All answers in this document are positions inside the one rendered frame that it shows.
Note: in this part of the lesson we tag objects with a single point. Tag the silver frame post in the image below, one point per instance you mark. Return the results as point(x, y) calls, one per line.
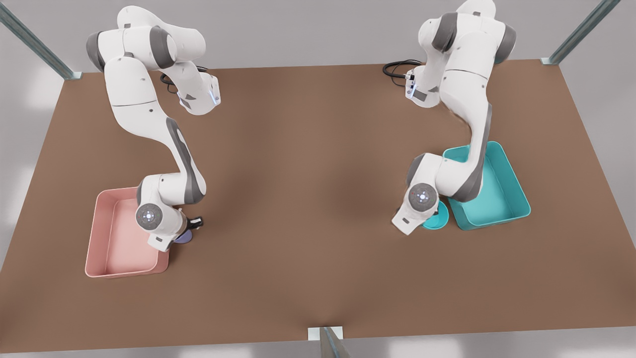
point(329, 342)
point(579, 32)
point(35, 42)

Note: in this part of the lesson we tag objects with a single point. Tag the teal bowl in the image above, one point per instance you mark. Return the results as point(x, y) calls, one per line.
point(438, 217)

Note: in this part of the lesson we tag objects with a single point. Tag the teal plastic box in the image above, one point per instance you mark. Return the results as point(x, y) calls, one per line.
point(499, 194)

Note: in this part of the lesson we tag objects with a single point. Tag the purple cup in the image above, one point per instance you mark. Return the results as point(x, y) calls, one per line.
point(184, 238)

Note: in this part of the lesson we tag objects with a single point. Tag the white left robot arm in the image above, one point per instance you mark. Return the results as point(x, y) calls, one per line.
point(467, 74)

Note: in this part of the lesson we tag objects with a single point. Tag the pink plastic box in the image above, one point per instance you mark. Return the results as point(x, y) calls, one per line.
point(121, 243)

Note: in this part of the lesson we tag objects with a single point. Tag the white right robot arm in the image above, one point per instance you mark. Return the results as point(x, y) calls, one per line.
point(131, 94)

